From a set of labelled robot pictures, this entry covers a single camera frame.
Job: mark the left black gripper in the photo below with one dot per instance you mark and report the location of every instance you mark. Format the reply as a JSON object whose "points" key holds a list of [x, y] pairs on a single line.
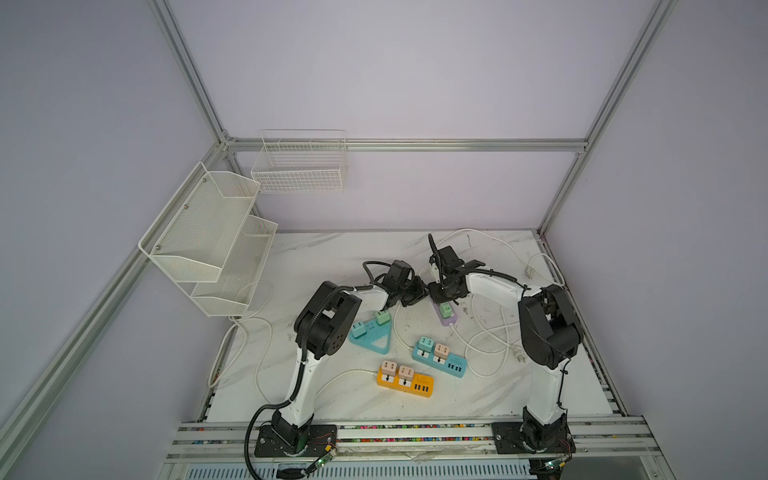
{"points": [[420, 291]]}

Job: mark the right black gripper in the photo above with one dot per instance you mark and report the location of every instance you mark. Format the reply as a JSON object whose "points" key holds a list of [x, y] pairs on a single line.
{"points": [[435, 298]]}

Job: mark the green plug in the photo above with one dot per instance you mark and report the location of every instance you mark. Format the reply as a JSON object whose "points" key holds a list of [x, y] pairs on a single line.
{"points": [[446, 311], [425, 344]]}

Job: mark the purple power strip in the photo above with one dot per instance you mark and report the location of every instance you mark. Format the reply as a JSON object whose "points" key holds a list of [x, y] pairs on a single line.
{"points": [[449, 322]]}

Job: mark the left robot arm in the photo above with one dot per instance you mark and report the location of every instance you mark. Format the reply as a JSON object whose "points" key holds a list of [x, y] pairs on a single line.
{"points": [[321, 329]]}

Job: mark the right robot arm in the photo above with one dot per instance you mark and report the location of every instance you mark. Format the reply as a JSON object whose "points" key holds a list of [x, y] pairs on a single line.
{"points": [[550, 332]]}

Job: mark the green plug triangular right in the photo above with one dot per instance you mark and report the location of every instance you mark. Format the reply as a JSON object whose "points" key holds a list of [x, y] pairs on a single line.
{"points": [[382, 318]]}

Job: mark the green plug triangular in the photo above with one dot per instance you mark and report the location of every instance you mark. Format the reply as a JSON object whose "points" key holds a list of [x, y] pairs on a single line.
{"points": [[382, 318], [358, 329]]}

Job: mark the green plug triangular left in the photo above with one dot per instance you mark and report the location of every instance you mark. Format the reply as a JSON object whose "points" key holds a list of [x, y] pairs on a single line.
{"points": [[358, 329]]}

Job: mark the pink plug on blue strip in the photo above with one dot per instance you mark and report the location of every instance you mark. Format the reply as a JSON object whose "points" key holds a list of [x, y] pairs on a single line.
{"points": [[441, 351]]}

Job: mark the pink plug orange left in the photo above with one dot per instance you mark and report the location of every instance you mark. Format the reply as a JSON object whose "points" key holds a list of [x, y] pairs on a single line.
{"points": [[389, 368]]}

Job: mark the pink plug orange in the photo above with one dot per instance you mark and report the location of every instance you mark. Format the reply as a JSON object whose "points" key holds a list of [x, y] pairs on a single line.
{"points": [[405, 373], [389, 368]]}

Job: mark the pink plug orange right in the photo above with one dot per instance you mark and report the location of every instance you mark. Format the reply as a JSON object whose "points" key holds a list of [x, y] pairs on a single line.
{"points": [[405, 373]]}

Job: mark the teal triangular power strip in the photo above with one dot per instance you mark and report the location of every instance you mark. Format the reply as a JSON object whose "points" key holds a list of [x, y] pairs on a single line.
{"points": [[377, 339]]}

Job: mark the blue power strip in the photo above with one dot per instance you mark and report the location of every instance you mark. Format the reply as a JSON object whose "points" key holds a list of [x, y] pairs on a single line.
{"points": [[453, 365]]}

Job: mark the orange power strip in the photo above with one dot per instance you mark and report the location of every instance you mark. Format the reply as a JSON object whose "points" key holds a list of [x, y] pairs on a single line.
{"points": [[419, 384]]}

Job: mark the white two-tier mesh shelf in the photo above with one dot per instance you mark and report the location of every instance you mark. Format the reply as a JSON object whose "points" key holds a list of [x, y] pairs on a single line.
{"points": [[210, 243]]}

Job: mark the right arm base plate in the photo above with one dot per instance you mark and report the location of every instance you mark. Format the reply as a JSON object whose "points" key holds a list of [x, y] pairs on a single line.
{"points": [[529, 437]]}

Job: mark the white wire basket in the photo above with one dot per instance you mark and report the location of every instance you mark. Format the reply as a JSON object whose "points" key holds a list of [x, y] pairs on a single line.
{"points": [[295, 161]]}

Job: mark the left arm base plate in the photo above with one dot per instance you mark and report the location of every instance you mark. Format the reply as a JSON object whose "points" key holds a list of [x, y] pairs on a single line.
{"points": [[311, 443]]}

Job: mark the aluminium front rail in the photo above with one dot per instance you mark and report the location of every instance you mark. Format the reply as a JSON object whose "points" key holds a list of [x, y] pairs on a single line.
{"points": [[613, 447]]}

